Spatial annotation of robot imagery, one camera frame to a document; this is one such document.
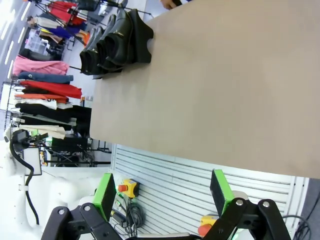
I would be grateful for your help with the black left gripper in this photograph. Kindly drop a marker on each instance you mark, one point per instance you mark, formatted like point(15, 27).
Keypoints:
point(21, 136)

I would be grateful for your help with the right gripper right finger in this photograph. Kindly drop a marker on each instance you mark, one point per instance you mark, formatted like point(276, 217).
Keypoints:
point(220, 192)

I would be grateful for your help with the bright red garment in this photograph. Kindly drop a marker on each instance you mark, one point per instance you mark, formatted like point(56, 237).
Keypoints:
point(62, 7)

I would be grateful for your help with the royal blue garment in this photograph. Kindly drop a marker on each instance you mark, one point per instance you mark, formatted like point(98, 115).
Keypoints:
point(62, 31)

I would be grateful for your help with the grey slatted aluminium base plate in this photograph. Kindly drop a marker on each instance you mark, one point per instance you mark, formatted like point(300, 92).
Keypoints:
point(175, 180)

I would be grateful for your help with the black hanging garments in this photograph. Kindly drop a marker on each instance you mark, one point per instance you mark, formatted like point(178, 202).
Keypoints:
point(75, 120)

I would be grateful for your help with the yellow emergency stop button box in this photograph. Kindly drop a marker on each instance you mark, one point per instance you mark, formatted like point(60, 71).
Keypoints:
point(130, 186)
point(206, 221)

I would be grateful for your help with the mannequin in cream coat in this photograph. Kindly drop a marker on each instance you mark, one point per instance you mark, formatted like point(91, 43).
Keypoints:
point(45, 22)

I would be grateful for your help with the red hanging garment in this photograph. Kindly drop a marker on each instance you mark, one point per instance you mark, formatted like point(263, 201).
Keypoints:
point(55, 88)

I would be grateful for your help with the beige hanging garment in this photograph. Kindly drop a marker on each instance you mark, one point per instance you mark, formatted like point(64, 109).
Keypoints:
point(50, 130)

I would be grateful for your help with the blue denim hanging garment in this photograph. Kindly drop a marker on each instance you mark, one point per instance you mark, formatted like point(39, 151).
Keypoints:
point(45, 78)

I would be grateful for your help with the clear plastic storage drawers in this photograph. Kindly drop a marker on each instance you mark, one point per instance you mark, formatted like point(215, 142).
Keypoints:
point(35, 43)

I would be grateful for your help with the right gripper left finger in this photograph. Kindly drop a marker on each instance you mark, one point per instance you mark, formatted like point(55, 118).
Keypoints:
point(107, 197)

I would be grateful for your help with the white printed hanging garment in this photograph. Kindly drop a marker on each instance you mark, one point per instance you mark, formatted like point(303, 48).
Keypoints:
point(37, 103)

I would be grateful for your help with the orange hanging garment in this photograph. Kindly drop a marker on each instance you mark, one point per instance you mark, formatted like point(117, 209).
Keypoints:
point(37, 97)

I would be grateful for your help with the white light panel black frame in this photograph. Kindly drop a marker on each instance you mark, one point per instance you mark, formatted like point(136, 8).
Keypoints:
point(32, 161)

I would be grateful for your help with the person's right hand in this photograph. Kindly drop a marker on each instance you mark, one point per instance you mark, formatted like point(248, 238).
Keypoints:
point(170, 3)

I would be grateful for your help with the pink hanging garment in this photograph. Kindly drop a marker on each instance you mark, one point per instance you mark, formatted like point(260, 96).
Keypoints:
point(37, 66)

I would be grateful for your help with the black padded chair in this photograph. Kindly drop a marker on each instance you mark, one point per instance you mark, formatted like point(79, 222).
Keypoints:
point(37, 55)

